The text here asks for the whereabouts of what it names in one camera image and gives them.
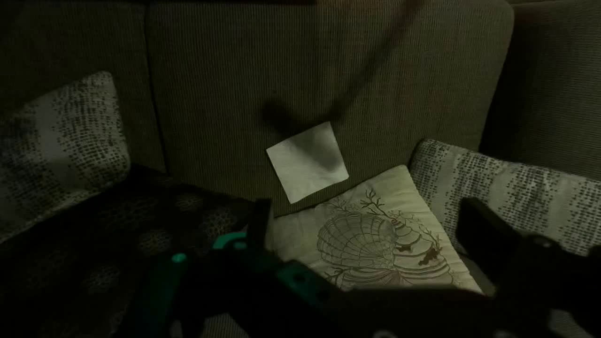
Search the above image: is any white square paper sheet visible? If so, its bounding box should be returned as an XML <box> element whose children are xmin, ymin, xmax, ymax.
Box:
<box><xmin>265</xmin><ymin>121</ymin><xmax>352</xmax><ymax>207</ymax></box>

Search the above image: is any black knit patterned pillow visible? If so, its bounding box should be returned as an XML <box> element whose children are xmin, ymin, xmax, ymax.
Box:
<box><xmin>0</xmin><ymin>164</ymin><xmax>265</xmax><ymax>338</ymax></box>

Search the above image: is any cream embroidered shell pillow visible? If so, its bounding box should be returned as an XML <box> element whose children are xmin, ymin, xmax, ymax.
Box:
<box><xmin>265</xmin><ymin>164</ymin><xmax>485</xmax><ymax>297</ymax></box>

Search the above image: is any dark brown fabric sofa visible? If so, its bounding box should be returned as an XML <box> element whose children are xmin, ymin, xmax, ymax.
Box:
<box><xmin>0</xmin><ymin>0</ymin><xmax>601</xmax><ymax>338</ymax></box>

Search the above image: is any grey dash-patterned pillow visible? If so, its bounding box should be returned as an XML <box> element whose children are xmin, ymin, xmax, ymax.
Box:
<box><xmin>0</xmin><ymin>70</ymin><xmax>134</xmax><ymax>247</ymax></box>
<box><xmin>408</xmin><ymin>138</ymin><xmax>601</xmax><ymax>260</ymax></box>

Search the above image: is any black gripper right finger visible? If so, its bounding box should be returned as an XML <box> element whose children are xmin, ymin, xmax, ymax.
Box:
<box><xmin>455</xmin><ymin>196</ymin><xmax>568</xmax><ymax>305</ymax></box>

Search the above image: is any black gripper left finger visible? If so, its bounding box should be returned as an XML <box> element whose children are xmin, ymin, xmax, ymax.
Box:
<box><xmin>245</xmin><ymin>198</ymin><xmax>346</xmax><ymax>316</ymax></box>

